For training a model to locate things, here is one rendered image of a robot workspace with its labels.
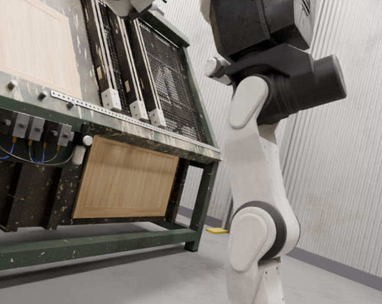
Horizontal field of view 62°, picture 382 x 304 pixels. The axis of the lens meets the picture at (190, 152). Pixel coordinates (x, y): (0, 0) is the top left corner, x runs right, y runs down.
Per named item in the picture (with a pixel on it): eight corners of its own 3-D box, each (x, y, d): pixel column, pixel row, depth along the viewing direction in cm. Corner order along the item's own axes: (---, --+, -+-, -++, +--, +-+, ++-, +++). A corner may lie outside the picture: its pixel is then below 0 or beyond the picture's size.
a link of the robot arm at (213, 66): (232, 95, 135) (268, 53, 123) (208, 85, 128) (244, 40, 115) (223, 79, 142) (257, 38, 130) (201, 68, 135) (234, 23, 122)
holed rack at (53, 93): (50, 96, 139) (51, 95, 139) (49, 90, 140) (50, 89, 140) (220, 152, 277) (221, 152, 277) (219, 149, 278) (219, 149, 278)
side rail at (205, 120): (204, 151, 277) (214, 146, 272) (173, 50, 313) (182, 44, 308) (208, 153, 283) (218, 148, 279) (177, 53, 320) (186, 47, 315)
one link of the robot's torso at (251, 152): (304, 257, 84) (296, 90, 93) (282, 265, 70) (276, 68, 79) (250, 252, 93) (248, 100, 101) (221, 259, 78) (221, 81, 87)
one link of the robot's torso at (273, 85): (298, 119, 89) (291, 81, 92) (282, 106, 78) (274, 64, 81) (255, 131, 96) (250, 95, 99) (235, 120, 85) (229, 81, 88)
